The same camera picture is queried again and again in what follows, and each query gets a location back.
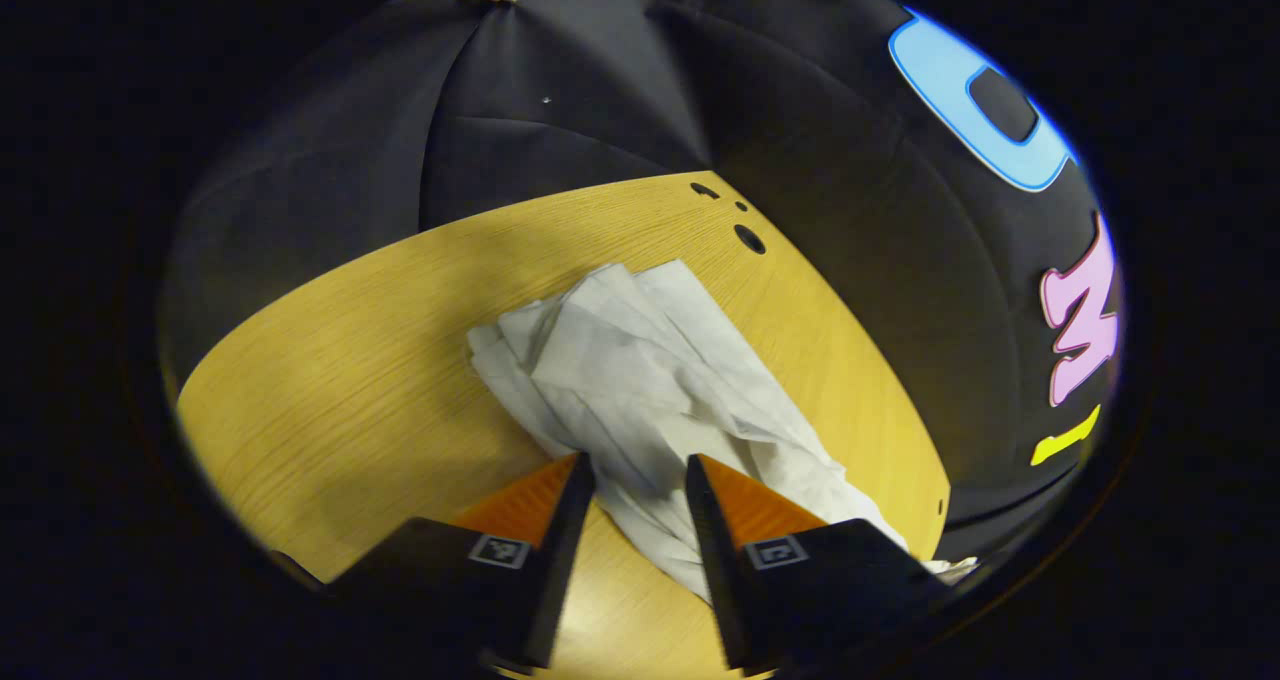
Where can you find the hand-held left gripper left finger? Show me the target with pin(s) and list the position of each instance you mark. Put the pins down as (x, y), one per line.
(560, 560)

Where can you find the black backdrop cloth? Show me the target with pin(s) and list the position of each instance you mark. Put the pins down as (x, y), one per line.
(620, 90)

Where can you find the white jeans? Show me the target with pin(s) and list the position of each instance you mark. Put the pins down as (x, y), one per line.
(640, 370)

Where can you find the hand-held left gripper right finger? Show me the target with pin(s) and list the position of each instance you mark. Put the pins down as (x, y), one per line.
(715, 570)

